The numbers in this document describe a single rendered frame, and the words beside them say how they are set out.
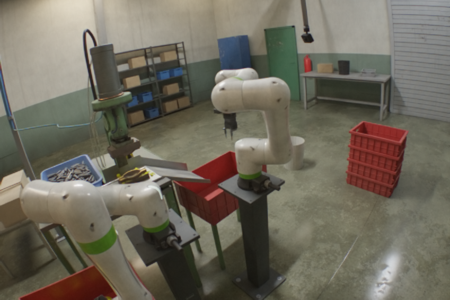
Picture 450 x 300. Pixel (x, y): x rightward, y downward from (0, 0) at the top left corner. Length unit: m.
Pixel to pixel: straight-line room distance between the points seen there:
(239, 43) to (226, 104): 6.40
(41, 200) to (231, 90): 0.67
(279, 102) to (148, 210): 0.61
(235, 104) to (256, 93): 0.08
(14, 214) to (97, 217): 2.00
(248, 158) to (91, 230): 0.80
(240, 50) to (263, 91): 6.41
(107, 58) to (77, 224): 0.81
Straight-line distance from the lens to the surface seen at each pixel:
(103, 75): 1.19
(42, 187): 0.68
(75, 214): 0.58
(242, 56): 7.24
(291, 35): 6.62
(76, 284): 1.27
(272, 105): 0.81
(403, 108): 5.88
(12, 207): 2.53
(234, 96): 0.82
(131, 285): 0.79
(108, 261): 0.68
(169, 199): 1.36
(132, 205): 0.94
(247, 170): 1.19
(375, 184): 2.83
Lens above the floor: 1.62
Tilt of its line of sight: 20 degrees down
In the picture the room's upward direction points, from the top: 8 degrees counter-clockwise
